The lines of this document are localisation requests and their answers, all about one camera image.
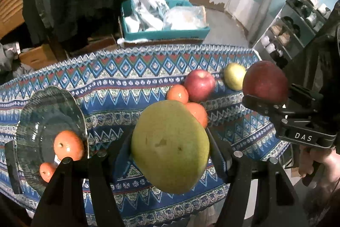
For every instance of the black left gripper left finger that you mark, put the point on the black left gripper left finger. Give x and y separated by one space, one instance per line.
62 203

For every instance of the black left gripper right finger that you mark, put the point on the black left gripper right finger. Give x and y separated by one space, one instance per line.
277 203

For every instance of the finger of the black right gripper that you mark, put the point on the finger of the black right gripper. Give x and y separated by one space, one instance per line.
262 106
301 97

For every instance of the dark red apple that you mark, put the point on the dark red apple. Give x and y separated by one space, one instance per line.
267 81

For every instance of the orange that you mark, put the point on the orange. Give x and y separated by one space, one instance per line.
179 93
68 144
46 171
199 112

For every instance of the yellow green apple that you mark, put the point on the yellow green apple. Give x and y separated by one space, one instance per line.
233 76

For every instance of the person's right hand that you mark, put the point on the person's right hand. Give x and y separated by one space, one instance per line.
319 167

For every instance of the grey shoe rack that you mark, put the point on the grey shoe rack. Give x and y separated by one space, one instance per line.
294 26

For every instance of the clear glass bowl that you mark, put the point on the clear glass bowl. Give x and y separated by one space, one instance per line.
47 113

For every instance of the patterned blue tablecloth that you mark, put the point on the patterned blue tablecloth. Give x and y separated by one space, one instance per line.
113 87

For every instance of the clear plastic bag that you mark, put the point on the clear plastic bag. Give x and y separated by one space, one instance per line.
185 18

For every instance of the cardboard box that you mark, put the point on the cardboard box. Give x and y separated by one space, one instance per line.
48 54

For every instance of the teal storage box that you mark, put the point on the teal storage box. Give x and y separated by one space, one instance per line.
126 11

